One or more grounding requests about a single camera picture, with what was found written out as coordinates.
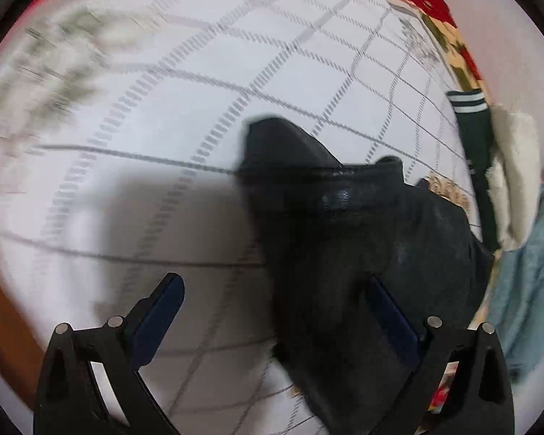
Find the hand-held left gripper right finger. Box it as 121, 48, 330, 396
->
364, 274, 515, 435

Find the white diamond-pattern mat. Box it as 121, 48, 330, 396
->
0, 0, 481, 435

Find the black leather jacket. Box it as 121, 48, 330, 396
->
238, 117, 495, 435

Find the dark green striped-cuff garment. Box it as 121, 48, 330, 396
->
446, 91, 502, 252

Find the white fuzzy sweater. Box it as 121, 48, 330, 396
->
485, 104, 542, 252

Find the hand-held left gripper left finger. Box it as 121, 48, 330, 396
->
33, 273, 185, 435

